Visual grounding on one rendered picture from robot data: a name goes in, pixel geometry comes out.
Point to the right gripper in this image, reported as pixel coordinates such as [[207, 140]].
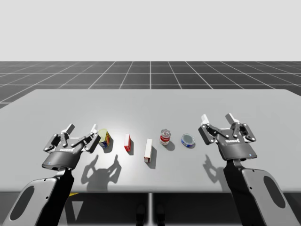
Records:
[[237, 148]]

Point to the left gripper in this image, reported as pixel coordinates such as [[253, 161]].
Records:
[[61, 157]]

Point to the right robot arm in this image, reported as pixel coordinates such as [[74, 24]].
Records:
[[258, 195]]

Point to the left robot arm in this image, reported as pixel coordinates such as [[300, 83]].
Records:
[[30, 202]]

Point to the green and blue rectangular can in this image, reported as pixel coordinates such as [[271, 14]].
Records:
[[105, 138]]

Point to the blue flat can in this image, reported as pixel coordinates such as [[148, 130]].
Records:
[[187, 140]]

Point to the red and white can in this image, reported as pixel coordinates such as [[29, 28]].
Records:
[[165, 137]]

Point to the red and white carton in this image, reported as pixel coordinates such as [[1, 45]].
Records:
[[148, 150]]

